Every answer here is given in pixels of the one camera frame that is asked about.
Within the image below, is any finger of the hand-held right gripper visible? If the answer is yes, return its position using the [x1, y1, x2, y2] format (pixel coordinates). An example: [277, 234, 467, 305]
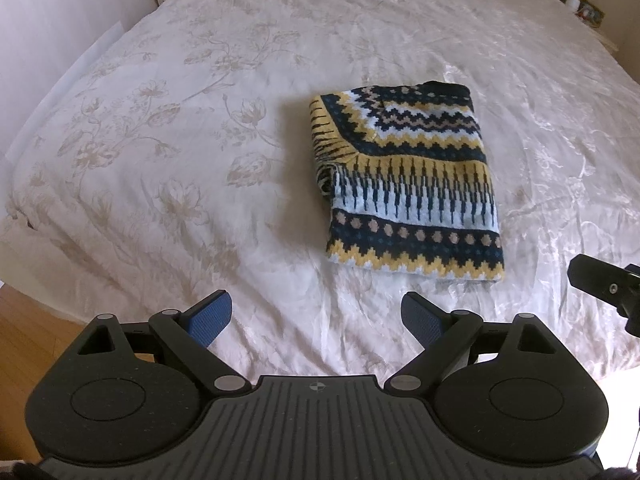
[569, 254, 640, 337]

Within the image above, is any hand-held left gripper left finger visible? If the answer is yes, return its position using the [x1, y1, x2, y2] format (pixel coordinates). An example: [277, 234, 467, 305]
[66, 289, 252, 396]

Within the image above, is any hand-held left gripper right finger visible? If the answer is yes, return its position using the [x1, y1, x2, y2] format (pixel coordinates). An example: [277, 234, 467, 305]
[384, 290, 564, 394]

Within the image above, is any navy yellow patterned knit sweater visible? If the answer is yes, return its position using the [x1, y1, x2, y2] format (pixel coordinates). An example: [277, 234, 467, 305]
[308, 80, 506, 284]

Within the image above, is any dark picture frame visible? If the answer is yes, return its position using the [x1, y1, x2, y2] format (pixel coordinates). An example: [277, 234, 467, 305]
[575, 2, 604, 29]

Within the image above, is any white floral bedspread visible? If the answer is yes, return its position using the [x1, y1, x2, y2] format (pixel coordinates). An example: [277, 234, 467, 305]
[0, 0, 640, 382]

